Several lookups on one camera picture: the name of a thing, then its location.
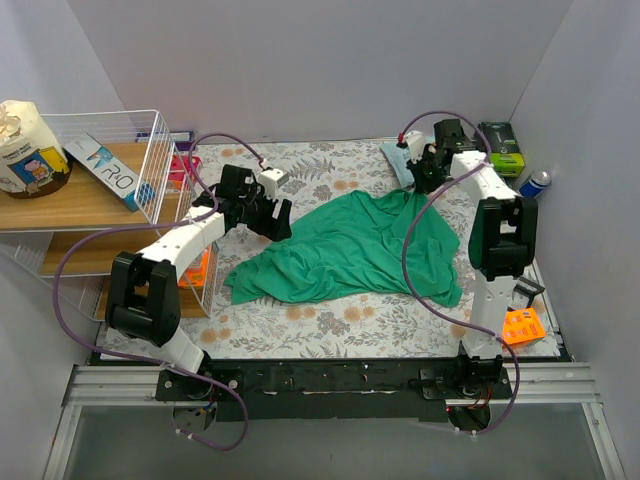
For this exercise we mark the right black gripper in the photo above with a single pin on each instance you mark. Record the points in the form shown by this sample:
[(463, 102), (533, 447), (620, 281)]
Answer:
[(425, 167)]

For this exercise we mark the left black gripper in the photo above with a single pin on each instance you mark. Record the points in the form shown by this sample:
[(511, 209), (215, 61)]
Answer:
[(270, 218)]

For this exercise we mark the green garment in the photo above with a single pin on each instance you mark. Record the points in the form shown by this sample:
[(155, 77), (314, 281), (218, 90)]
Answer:
[(356, 243)]

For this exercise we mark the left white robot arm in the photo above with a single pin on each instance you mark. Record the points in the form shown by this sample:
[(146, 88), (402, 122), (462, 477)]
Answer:
[(144, 301)]

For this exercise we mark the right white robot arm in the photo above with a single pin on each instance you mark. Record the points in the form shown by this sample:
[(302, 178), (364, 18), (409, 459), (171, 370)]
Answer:
[(503, 236)]

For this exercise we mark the light blue snack bag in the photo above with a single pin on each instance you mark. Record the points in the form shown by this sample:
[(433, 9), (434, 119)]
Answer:
[(398, 158)]

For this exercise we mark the green black box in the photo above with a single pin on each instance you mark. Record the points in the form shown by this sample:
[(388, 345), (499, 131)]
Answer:
[(506, 156)]

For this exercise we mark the orange box under shelf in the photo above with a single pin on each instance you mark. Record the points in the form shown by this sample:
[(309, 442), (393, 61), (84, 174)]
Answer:
[(195, 274)]

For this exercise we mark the pink box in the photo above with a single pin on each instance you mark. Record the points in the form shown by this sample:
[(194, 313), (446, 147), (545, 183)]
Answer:
[(181, 172)]

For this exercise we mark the blue energy drink can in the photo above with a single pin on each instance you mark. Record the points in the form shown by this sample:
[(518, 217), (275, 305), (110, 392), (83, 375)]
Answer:
[(535, 184)]

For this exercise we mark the purple box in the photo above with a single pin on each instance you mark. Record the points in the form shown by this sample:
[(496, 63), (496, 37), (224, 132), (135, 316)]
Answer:
[(183, 139)]

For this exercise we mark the orange box right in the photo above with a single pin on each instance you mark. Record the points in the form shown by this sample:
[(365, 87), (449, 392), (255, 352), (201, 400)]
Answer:
[(522, 327)]

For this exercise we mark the white blue toothpaste box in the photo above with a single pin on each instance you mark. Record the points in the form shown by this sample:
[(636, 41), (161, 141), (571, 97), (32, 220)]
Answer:
[(110, 172)]

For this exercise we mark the wooden shelf unit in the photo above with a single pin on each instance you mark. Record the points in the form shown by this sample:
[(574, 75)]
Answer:
[(36, 233)]

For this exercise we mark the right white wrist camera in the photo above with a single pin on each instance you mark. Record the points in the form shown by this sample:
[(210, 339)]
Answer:
[(413, 143)]

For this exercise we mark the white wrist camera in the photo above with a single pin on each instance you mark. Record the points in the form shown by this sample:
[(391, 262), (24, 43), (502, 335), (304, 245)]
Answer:
[(271, 180), (413, 143)]

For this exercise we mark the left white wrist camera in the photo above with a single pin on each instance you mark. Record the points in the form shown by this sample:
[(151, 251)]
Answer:
[(271, 180)]

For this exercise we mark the white wire basket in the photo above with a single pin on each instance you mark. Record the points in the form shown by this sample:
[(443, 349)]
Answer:
[(141, 139)]

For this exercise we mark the black plastic frame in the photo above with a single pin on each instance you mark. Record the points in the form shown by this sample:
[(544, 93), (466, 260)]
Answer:
[(524, 293)]

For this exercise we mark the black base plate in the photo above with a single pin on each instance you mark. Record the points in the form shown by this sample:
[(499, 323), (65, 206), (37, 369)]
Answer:
[(331, 388)]

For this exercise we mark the aluminium rail frame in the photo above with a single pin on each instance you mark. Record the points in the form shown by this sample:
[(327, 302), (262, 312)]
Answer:
[(331, 419)]

